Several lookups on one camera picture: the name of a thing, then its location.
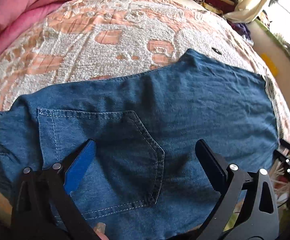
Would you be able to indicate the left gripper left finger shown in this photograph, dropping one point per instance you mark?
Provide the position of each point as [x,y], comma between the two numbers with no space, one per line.
[43,208]

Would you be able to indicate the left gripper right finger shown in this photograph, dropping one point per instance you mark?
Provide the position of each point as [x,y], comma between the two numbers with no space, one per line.
[247,206]

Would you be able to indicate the blue denim pants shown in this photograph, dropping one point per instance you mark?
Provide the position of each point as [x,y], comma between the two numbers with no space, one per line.
[145,181]

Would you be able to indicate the person's left hand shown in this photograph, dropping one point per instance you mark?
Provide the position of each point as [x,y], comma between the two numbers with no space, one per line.
[99,229]

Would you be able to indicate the purple cloth pile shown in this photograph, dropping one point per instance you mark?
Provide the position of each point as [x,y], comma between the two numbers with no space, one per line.
[241,29]

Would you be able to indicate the peach white tufted bedspread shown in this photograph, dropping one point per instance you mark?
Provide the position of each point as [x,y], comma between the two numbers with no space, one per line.
[89,40]

